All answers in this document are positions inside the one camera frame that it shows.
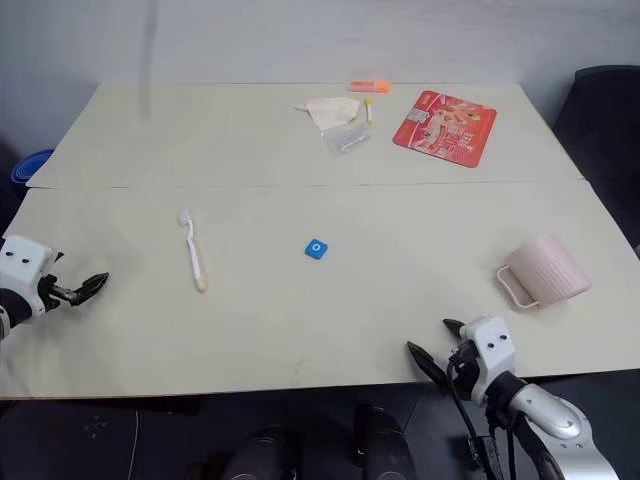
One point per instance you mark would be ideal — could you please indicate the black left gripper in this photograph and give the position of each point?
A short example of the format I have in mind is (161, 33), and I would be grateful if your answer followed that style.
(60, 294)

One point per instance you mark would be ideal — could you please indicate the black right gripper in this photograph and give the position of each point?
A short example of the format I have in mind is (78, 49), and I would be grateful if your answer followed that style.
(465, 372)

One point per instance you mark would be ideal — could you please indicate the white toothbrush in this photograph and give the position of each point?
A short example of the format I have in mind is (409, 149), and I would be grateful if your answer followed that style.
(192, 250)

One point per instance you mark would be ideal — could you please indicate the dark rounded shape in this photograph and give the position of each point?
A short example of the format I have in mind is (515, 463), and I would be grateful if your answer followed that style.
(260, 455)
(382, 445)

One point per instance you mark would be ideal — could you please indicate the blue plastic basin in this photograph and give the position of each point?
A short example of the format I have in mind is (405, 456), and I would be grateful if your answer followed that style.
(31, 167)

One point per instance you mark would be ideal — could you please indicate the dark case with cross mark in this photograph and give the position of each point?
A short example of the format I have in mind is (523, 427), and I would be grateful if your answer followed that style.
(70, 440)

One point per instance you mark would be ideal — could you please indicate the small blue square block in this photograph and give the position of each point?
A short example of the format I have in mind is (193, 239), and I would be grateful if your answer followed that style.
(315, 249)

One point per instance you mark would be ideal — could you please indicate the red snack packet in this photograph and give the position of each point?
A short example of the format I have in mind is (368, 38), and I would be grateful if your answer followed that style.
(445, 129)

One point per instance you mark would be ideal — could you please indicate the clear plastic bag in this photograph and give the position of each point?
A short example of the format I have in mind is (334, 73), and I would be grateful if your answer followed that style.
(346, 140)

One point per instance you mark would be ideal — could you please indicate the small tube with yellow cap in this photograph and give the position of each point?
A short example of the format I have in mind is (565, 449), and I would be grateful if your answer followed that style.
(369, 110)

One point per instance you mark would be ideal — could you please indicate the white crumpled cloth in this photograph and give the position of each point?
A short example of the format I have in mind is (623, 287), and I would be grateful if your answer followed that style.
(330, 111)

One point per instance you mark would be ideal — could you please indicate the black chair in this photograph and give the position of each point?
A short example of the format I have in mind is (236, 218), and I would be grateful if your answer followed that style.
(600, 130)

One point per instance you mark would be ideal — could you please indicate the orange and white marker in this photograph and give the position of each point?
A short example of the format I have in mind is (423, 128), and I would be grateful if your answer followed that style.
(369, 86)

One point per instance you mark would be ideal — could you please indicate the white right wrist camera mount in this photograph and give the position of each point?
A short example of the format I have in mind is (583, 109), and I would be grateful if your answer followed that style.
(492, 345)

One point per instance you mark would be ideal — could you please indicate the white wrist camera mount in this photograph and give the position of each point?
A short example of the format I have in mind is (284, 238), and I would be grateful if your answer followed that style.
(22, 257)
(492, 345)

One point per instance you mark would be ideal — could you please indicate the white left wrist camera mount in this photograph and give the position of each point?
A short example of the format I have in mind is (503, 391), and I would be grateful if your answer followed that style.
(22, 257)

